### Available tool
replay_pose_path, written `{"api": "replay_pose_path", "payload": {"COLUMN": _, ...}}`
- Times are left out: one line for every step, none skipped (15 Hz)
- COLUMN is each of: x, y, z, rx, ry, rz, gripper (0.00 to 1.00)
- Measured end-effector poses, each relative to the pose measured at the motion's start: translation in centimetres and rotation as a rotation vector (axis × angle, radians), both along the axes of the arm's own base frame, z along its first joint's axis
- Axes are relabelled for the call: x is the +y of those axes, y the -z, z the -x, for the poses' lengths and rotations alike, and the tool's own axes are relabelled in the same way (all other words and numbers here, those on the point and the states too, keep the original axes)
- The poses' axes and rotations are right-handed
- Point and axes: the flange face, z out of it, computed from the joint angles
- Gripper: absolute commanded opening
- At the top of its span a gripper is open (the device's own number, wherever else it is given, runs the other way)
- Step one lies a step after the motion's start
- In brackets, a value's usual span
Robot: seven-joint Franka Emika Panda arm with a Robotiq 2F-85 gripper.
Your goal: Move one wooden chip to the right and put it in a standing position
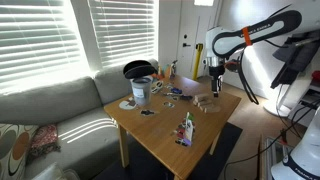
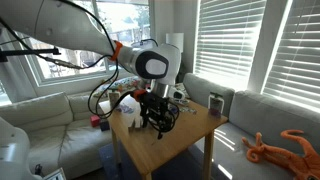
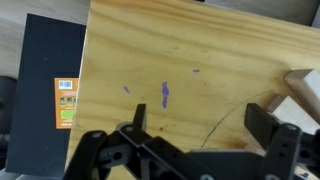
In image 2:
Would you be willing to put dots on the red box on sofa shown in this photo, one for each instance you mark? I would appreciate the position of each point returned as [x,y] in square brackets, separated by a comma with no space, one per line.
[95,120]

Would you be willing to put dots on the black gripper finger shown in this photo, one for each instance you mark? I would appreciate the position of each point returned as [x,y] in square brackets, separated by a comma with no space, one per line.
[160,135]

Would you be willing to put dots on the colourful cushion on sofa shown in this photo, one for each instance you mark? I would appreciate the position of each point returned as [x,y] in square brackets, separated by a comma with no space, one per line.
[121,85]

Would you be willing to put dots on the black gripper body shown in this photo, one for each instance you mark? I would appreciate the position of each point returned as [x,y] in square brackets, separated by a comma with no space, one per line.
[159,112]

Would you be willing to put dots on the wooden side table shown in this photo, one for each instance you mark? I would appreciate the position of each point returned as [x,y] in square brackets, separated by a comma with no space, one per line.
[149,153]

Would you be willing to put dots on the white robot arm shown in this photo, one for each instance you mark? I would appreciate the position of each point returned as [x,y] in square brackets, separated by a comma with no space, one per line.
[65,24]

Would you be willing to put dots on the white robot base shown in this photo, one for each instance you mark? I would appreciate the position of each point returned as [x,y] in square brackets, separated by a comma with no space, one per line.
[14,151]

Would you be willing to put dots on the white leather sofa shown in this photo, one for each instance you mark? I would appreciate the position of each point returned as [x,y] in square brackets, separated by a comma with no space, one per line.
[60,133]

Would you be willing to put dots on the white lamp shade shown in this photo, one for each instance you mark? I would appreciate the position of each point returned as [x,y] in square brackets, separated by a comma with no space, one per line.
[176,39]

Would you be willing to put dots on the dark blue box on sofa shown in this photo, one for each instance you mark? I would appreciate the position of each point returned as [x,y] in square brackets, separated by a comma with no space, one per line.
[104,125]

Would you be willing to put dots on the grey fabric sofa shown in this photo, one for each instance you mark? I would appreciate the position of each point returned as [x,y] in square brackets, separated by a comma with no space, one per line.
[249,113]

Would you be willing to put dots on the orange plush octopus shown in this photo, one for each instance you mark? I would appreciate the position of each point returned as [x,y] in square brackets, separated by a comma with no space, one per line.
[306,167]

